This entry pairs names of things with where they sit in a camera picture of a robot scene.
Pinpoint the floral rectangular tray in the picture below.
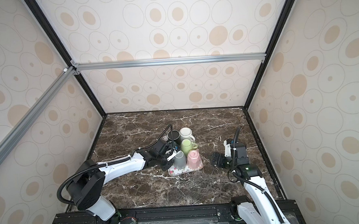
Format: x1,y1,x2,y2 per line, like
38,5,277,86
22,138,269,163
161,133,204,177

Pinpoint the white mug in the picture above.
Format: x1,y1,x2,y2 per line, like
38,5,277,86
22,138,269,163
179,127,196,142

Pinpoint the pink mug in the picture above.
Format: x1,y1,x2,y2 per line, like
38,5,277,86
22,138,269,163
187,150,201,170

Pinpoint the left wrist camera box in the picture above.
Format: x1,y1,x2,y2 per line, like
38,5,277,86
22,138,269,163
165,149,177,162

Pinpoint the light green mug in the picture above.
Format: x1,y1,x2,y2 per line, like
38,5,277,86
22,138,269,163
180,139,198,156

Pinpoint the grey mug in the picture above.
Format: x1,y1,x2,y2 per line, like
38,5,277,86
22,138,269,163
173,150,187,170

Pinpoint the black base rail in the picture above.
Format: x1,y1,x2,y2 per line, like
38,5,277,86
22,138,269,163
44,199,308,224

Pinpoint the left black frame post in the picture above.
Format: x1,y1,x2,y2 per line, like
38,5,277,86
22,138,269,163
23,0,107,118

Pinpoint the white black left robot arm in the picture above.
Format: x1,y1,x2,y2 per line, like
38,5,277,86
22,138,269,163
57,144,178,221

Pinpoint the black frame post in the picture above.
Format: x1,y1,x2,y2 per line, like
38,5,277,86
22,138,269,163
23,0,107,118
243,0,296,111

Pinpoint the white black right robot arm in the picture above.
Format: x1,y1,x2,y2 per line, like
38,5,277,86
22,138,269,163
210,139,291,224

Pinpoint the right black frame post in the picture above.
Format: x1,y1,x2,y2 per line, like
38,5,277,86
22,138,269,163
243,0,296,111

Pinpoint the horizontal aluminium rail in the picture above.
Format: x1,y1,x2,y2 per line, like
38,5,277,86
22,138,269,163
74,52,266,70

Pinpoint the black mug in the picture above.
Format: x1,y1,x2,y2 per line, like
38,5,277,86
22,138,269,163
167,130,181,144

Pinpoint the slanted left aluminium rail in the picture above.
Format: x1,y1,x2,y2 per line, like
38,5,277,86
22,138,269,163
0,67,75,165

